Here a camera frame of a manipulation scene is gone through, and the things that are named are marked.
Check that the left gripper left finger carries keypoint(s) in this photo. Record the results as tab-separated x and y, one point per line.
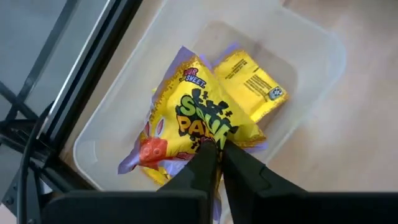
124	208

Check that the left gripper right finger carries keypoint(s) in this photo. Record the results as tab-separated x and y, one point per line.
295	208

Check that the clear plastic container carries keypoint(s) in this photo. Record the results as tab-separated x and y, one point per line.
124	93

